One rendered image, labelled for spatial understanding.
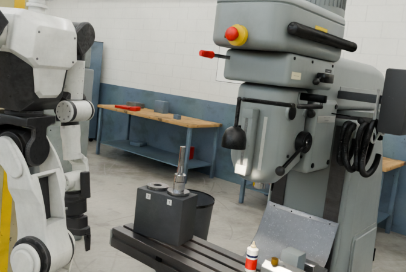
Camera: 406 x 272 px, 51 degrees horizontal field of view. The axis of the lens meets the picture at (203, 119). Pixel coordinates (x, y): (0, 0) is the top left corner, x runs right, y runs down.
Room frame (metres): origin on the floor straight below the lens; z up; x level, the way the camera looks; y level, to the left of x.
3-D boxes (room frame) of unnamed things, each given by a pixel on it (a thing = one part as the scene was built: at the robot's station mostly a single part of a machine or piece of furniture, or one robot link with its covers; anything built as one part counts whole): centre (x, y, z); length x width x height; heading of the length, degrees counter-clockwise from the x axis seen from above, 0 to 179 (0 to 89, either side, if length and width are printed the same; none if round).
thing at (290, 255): (1.32, -0.34, 1.08); 0.06 x 0.05 x 0.06; 49
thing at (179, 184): (1.67, 0.07, 1.19); 0.05 x 0.05 x 0.06
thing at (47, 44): (1.38, 0.61, 1.63); 0.34 x 0.30 x 0.36; 160
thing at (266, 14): (1.43, -0.22, 1.81); 0.47 x 0.26 x 0.16; 141
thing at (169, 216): (1.69, 0.11, 1.07); 0.22 x 0.12 x 0.20; 62
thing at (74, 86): (1.57, 0.49, 1.52); 0.13 x 0.12 x 0.22; 158
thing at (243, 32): (1.24, -0.07, 1.76); 0.06 x 0.02 x 0.06; 51
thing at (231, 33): (1.22, -0.06, 1.76); 0.04 x 0.03 x 0.04; 51
